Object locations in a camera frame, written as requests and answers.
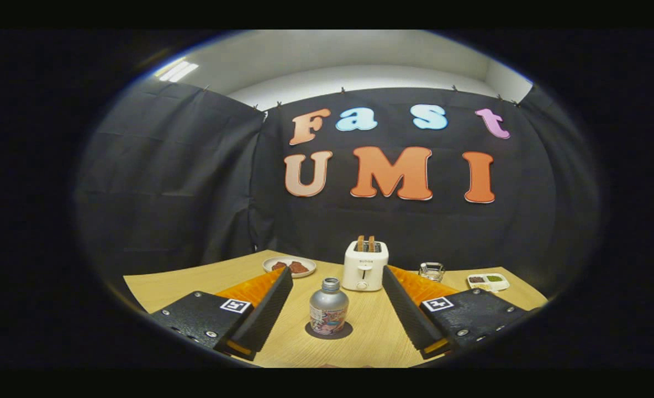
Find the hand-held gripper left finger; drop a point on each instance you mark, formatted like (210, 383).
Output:
(260, 318)

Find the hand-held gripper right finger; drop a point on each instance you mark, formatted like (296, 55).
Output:
(410, 318)

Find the brown round coaster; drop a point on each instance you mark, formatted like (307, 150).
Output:
(346, 333)

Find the silver juice bottle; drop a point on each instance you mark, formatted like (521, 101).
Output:
(328, 307)

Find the wooden table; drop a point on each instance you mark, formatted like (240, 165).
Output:
(371, 337)

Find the brown meat piece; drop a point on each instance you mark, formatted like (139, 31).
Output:
(299, 267)
(279, 266)

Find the white round plate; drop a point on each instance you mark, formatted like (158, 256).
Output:
(305, 275)

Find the white toaster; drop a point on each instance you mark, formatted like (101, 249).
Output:
(363, 271)

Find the brown toast slice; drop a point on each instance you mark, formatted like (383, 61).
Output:
(360, 243)
(371, 244)

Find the white divided dish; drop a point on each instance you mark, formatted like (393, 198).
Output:
(488, 282)

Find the ceiling light panel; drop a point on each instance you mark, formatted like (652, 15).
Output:
(177, 70)

